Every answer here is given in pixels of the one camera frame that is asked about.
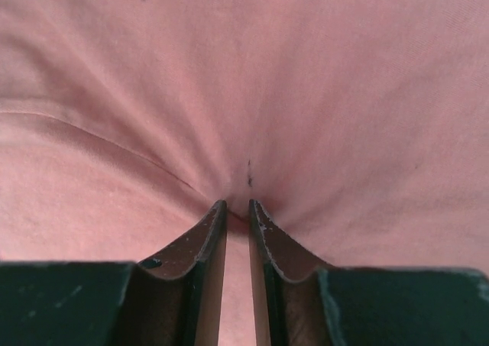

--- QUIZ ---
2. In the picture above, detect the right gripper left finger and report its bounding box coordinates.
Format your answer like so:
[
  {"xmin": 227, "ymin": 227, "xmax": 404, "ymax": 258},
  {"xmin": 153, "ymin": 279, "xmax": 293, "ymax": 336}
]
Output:
[{"xmin": 1, "ymin": 200, "xmax": 227, "ymax": 345}]

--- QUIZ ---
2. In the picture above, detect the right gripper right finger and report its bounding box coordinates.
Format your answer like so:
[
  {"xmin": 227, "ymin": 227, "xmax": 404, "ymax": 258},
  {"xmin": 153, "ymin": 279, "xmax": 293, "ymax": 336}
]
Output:
[{"xmin": 248, "ymin": 199, "xmax": 488, "ymax": 345}]

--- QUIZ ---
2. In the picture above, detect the pink t shirt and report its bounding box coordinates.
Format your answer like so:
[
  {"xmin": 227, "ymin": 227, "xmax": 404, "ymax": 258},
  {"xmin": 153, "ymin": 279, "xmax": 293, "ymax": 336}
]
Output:
[{"xmin": 1, "ymin": 0, "xmax": 488, "ymax": 345}]

